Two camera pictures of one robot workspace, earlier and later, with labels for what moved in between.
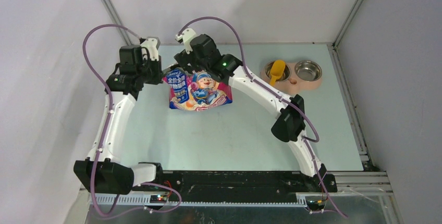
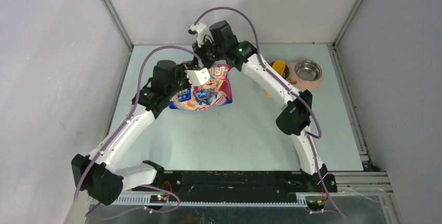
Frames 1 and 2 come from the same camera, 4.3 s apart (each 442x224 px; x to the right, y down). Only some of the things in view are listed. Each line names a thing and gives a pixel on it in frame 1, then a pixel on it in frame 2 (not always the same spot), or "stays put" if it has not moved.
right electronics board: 315,205 stays put
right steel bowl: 308,70 stays put
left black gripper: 159,75 -> 181,71
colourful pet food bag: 197,91 stays put
